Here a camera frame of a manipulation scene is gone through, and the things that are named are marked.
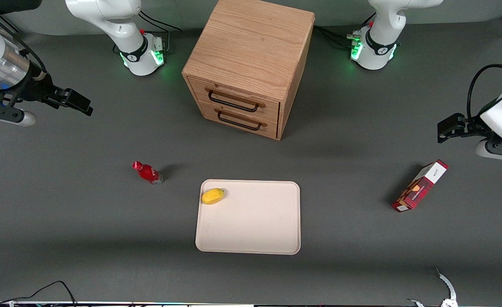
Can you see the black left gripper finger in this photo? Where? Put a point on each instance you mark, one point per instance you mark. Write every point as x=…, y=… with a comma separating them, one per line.
x=456, y=118
x=447, y=132

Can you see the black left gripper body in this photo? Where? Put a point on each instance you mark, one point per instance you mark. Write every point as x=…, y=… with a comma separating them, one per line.
x=468, y=125

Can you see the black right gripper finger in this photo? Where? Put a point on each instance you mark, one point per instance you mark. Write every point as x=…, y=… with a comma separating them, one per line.
x=82, y=110
x=78, y=98

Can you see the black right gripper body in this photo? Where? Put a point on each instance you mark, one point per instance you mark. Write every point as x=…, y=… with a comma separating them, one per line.
x=37, y=90

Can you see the red coke bottle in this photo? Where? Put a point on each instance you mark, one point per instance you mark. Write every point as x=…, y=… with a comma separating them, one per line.
x=148, y=172

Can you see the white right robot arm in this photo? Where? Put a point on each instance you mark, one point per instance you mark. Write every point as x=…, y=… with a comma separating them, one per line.
x=123, y=25

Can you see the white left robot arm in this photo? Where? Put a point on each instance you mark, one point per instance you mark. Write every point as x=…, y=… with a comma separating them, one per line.
x=381, y=38

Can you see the beige plastic tray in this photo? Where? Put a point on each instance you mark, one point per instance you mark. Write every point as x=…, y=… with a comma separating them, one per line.
x=255, y=221

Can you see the red and white carton box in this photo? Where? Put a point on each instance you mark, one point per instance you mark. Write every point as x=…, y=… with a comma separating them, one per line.
x=421, y=186

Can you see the yellow lemon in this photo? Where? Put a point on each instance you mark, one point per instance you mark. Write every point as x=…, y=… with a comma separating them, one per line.
x=213, y=196

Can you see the wooden drawer cabinet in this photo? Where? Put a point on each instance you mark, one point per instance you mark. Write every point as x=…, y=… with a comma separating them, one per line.
x=250, y=47

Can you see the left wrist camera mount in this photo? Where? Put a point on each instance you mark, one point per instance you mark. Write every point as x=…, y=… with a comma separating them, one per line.
x=500, y=150

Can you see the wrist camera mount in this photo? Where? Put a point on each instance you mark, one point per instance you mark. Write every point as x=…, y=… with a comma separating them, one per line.
x=500, y=150
x=3, y=111

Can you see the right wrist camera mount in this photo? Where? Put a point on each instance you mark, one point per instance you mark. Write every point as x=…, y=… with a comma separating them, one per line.
x=3, y=111

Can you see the white curved bracket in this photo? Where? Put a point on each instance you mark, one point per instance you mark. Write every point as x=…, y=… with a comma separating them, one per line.
x=448, y=288

